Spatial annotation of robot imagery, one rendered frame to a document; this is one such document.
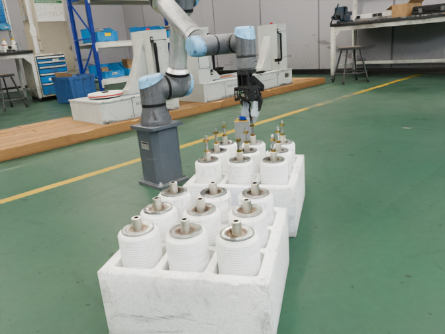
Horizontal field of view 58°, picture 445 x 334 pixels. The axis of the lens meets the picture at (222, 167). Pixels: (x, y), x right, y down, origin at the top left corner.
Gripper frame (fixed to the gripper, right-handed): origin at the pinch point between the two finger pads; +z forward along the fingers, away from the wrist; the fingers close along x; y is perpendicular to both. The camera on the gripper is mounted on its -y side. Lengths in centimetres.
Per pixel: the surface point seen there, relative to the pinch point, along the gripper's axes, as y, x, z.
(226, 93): -227, -143, 22
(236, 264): 77, 33, 14
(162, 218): 71, 9, 10
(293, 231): 26.3, 26.1, 32.0
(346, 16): -438, -71, -49
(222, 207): 56, 18, 12
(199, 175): 31.0, -6.6, 13.9
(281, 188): 27.1, 22.5, 16.6
